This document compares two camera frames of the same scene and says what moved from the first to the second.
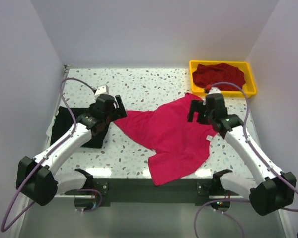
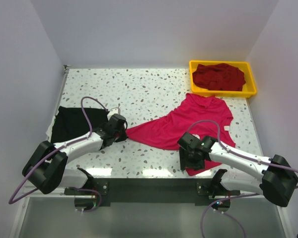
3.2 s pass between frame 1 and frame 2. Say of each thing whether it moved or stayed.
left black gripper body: moved
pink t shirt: moved
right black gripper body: moved
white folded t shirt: stayed
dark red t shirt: stayed
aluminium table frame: stayed
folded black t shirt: stayed
